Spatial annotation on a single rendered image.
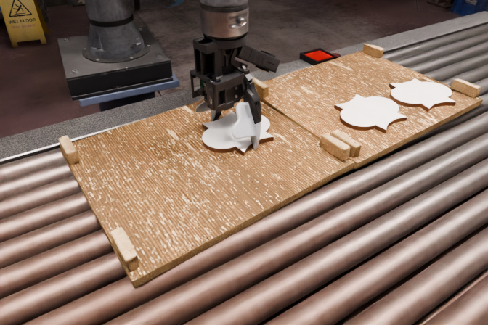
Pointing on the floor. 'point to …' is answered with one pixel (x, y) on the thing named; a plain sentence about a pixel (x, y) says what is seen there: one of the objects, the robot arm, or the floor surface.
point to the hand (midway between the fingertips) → (236, 131)
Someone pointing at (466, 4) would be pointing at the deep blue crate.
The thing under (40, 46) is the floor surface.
